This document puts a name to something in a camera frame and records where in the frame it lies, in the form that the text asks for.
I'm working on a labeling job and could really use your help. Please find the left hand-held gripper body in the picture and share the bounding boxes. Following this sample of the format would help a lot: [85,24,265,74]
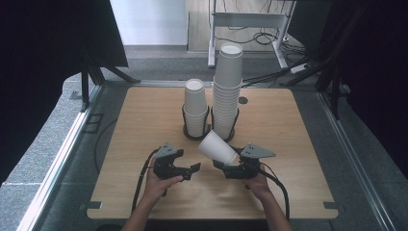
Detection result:
[152,141,193,181]

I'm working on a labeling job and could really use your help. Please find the white metal desk frame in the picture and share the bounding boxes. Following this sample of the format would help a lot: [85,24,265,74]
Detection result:
[207,0,298,70]

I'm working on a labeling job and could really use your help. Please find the person's left hand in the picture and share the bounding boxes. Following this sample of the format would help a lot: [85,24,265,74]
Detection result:
[141,169,185,207]

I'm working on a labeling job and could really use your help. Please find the thick black floor cables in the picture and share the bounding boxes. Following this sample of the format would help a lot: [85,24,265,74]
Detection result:
[241,54,321,89]

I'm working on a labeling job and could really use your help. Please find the hand-held gripper cable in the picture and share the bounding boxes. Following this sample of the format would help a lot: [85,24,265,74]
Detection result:
[256,163,291,222]
[131,147,161,214]

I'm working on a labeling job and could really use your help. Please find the short stack of paper cups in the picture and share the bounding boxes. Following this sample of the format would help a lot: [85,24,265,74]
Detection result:
[183,78,210,139]

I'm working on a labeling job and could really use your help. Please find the aluminium floor rail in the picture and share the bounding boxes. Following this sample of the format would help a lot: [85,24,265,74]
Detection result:
[16,85,104,231]
[317,90,397,231]

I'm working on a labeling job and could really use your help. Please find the single white paper cup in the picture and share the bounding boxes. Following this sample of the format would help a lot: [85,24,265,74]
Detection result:
[196,129,240,167]

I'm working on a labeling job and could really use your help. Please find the thin black cable loop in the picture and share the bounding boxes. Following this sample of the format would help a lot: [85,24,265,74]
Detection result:
[93,118,118,175]

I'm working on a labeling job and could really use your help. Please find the right hand-held gripper cable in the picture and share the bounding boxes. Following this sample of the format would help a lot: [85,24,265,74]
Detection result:
[256,163,291,222]

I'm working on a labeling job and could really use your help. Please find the left hand-held gripper cable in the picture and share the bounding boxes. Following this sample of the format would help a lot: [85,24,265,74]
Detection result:
[131,147,161,214]

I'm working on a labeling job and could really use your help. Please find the black metal stand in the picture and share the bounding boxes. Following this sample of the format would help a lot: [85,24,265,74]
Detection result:
[314,64,342,120]

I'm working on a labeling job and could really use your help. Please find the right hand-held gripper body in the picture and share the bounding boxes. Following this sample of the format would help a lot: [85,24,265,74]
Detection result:
[223,142,277,180]

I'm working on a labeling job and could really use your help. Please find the person's right hand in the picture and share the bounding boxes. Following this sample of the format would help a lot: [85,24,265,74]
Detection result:
[242,166,274,202]

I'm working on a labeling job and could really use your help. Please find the white power strip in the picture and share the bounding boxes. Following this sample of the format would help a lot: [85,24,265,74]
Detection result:
[290,63,312,74]

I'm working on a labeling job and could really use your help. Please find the black wire double cup holder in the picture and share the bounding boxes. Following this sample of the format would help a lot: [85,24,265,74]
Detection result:
[181,104,241,143]

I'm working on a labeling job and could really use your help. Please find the tall stack of paper cups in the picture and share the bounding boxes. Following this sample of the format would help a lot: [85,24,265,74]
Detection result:
[211,42,244,141]

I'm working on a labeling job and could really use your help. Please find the dark curtain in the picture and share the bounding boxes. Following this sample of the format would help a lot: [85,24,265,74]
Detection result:
[316,0,408,179]
[0,0,130,186]

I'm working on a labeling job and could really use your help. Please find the thin black floor cables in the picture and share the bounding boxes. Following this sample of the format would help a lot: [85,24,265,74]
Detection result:
[214,25,292,46]

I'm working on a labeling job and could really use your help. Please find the black tripod stand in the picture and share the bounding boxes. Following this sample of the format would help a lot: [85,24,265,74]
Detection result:
[79,52,141,113]

